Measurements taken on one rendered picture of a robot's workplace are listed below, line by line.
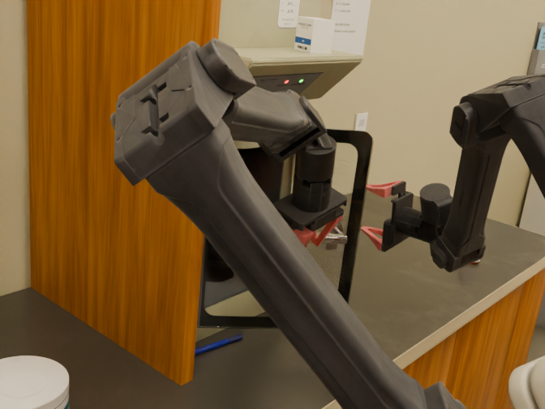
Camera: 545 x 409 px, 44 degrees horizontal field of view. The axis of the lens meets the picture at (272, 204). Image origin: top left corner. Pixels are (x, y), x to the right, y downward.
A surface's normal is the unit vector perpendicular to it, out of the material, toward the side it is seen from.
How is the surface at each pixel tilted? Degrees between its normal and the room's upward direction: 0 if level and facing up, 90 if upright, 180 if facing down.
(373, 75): 90
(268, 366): 0
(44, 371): 0
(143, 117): 47
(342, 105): 90
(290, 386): 0
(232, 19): 90
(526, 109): 59
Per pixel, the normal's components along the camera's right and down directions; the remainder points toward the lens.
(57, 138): -0.65, 0.18
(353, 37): 0.76, 0.28
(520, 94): 0.10, -0.22
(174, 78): -0.56, -0.59
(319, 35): 0.56, 0.32
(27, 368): 0.11, -0.94
